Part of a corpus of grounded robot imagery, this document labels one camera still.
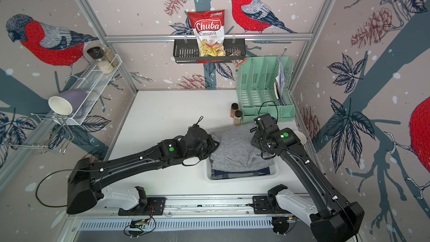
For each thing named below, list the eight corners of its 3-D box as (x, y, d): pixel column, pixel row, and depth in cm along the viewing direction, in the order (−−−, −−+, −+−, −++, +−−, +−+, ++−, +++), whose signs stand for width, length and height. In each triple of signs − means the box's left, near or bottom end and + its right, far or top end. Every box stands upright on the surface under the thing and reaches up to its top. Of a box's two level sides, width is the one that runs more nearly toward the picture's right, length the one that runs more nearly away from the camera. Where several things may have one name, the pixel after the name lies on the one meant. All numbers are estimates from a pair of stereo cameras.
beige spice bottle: (234, 126, 103) (234, 117, 96) (233, 118, 108) (234, 109, 100) (241, 126, 103) (242, 117, 96) (240, 118, 108) (241, 108, 100)
